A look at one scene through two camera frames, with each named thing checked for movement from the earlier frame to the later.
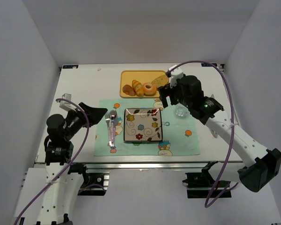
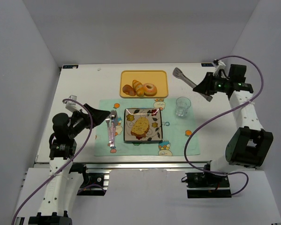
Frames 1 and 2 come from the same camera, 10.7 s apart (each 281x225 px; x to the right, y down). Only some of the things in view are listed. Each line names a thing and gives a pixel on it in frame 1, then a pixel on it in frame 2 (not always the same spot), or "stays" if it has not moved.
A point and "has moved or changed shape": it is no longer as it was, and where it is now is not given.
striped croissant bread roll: [138, 88] stays
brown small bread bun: [129, 90] stays
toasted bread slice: [161, 80] → [140, 127]
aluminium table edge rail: [147, 165] stays
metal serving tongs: [168, 74] has moved or changed shape
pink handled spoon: [112, 115] stays
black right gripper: [169, 94] → [209, 83]
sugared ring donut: [149, 89] stays
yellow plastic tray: [142, 77] stays
